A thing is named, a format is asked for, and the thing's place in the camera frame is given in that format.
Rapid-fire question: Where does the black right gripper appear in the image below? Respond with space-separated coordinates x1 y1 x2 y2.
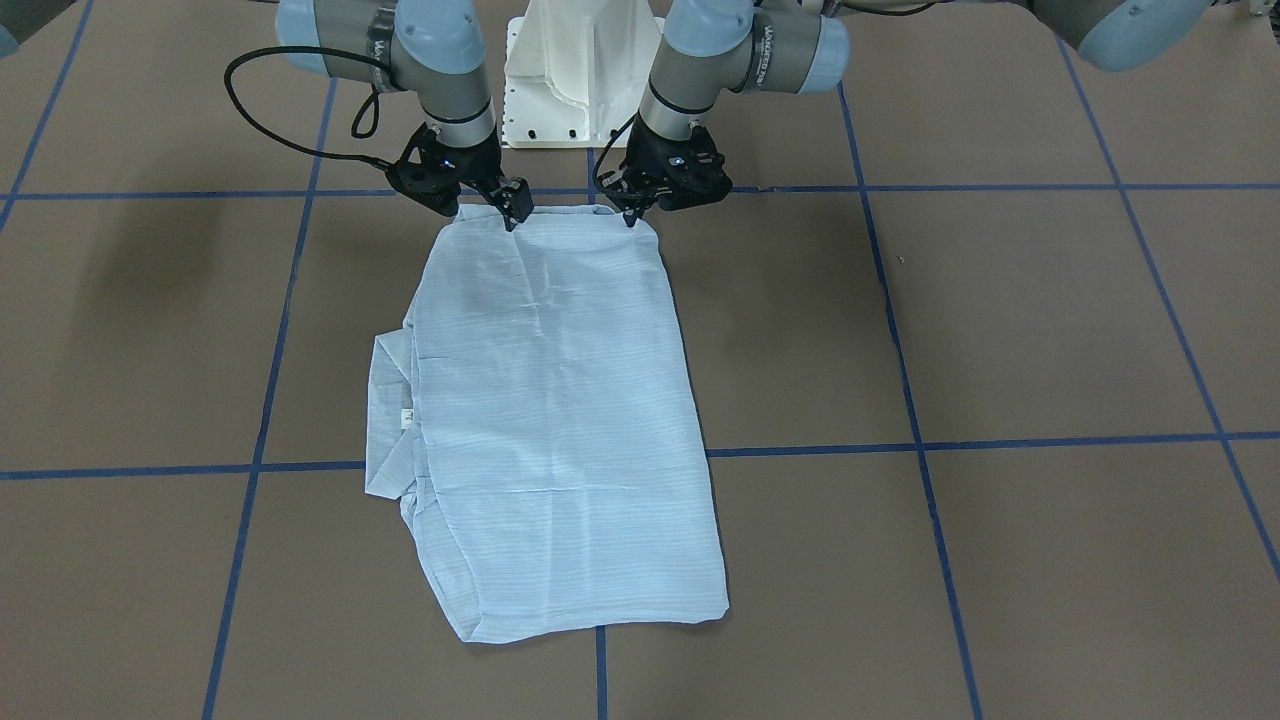
442 135 532 232

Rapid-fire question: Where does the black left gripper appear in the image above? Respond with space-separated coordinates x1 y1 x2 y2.
611 126 701 228

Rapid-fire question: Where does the light blue button-up shirt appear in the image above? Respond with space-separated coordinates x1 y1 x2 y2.
365 204 730 644

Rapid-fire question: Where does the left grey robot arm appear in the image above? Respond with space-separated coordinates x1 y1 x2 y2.
594 1 1208 225

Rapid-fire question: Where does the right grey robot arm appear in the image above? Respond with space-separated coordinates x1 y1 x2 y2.
275 1 534 231

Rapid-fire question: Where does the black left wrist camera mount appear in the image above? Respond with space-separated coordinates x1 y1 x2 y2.
657 126 733 211

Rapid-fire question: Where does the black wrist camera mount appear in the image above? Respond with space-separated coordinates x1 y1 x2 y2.
657 126 733 211
384 123 470 218

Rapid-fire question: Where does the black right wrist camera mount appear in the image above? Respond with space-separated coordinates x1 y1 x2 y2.
384 123 470 218

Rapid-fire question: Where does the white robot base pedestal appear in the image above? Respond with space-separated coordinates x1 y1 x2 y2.
500 1 664 149

